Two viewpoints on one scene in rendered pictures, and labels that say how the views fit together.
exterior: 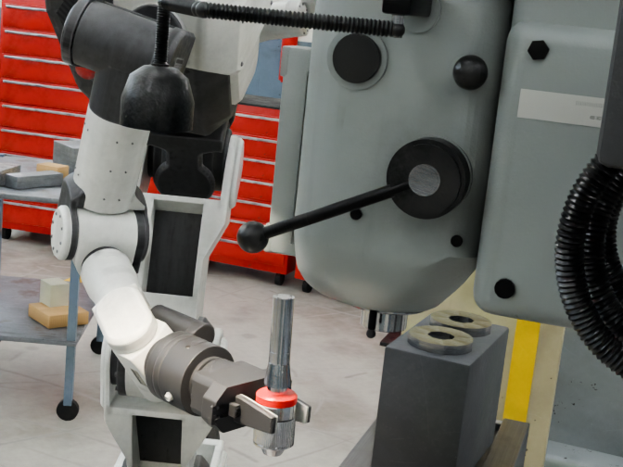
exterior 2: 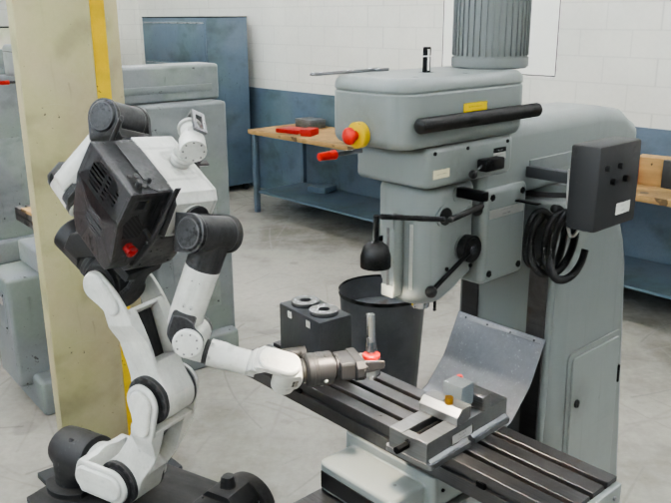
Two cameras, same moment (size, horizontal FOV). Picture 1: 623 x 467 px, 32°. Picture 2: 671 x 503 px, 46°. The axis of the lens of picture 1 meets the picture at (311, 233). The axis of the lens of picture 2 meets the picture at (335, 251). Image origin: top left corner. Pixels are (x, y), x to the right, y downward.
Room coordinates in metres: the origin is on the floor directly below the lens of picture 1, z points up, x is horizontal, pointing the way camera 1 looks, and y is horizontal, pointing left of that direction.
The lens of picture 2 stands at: (0.25, 1.72, 2.03)
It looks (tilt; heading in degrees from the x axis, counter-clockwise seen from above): 17 degrees down; 301
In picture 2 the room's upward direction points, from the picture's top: straight up
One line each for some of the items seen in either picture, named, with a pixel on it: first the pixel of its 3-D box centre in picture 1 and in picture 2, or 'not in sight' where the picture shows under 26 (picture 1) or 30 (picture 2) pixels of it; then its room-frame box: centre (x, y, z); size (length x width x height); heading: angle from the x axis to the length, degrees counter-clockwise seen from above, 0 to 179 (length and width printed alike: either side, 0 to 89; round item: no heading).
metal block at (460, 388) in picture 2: not in sight; (457, 391); (0.94, -0.04, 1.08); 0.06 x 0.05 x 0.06; 166
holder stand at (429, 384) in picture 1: (442, 393); (315, 333); (1.49, -0.21, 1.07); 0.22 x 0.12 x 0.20; 158
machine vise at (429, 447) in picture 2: not in sight; (449, 415); (0.95, -0.01, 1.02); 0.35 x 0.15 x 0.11; 76
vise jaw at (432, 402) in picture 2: not in sight; (444, 407); (0.95, 0.01, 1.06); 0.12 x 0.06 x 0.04; 166
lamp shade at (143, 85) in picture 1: (158, 94); (375, 253); (1.08, 0.16, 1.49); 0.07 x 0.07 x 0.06
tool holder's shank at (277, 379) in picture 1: (280, 345); (370, 333); (1.16, 0.02, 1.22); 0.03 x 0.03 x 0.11
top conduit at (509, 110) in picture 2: not in sight; (481, 117); (0.92, -0.07, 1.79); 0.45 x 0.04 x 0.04; 73
